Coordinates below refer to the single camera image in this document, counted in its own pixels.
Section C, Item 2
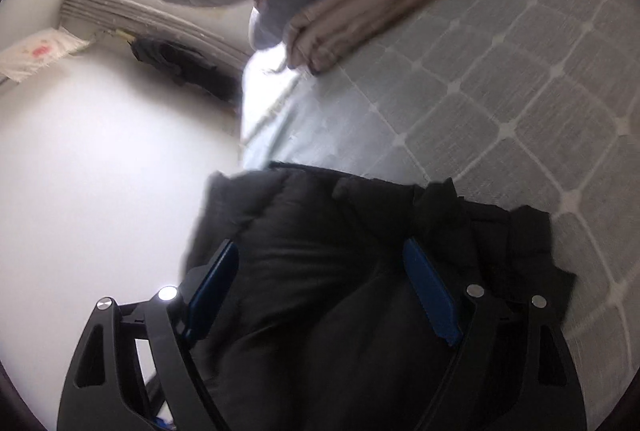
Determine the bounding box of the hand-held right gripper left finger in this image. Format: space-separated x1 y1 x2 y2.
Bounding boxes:
56 239 239 431

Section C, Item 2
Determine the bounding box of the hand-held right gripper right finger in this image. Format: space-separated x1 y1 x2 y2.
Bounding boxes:
402 238 587 431

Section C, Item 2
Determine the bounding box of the black puffer jacket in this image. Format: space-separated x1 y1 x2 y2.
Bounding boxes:
182 162 577 431

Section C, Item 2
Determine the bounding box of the grey checked bed sheet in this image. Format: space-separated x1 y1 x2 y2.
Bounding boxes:
239 0 637 431

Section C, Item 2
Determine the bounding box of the dark clothing on floor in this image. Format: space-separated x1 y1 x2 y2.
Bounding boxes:
129 35 242 104

